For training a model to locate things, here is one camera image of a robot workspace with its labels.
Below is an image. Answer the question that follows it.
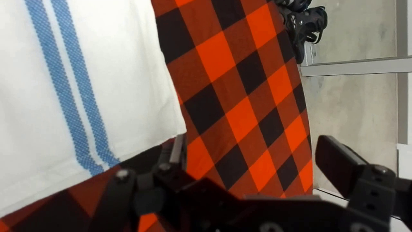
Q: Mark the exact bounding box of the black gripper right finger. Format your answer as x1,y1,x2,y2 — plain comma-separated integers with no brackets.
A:
314,134,412,226

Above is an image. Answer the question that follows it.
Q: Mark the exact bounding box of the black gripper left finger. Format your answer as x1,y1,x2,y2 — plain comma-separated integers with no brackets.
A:
87,133,203,232

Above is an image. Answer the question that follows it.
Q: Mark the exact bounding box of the white towel with blue stripes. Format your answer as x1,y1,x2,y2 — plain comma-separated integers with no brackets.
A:
0,0,187,217

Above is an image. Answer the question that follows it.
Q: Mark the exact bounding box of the round red plaid table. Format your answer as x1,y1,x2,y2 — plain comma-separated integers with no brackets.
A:
0,0,314,232

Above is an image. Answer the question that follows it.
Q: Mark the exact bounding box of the aluminium partition frame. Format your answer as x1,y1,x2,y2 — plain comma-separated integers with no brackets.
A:
299,0,412,146

